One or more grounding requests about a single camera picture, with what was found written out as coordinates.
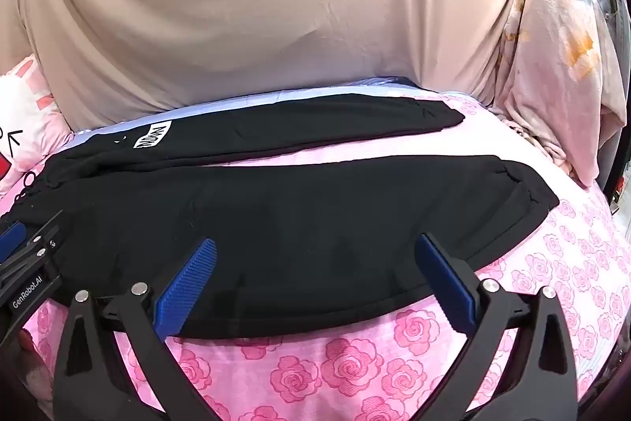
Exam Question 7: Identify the black pants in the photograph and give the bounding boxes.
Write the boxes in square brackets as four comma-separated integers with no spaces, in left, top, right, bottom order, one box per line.
[1,94,558,339]

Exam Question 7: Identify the white pink cartoon pillow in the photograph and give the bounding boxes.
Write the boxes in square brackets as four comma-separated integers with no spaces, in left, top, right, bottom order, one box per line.
[0,56,74,196]

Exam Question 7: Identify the pink rose bed sheet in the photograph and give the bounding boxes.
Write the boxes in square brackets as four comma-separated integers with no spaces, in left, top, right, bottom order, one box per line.
[0,77,631,421]

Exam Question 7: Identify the beige fabric headboard cover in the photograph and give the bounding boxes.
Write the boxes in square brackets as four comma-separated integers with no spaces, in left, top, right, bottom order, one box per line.
[1,0,512,130]

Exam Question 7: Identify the pale floral blanket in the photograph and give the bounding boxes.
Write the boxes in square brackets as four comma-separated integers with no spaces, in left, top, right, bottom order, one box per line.
[490,0,627,186]

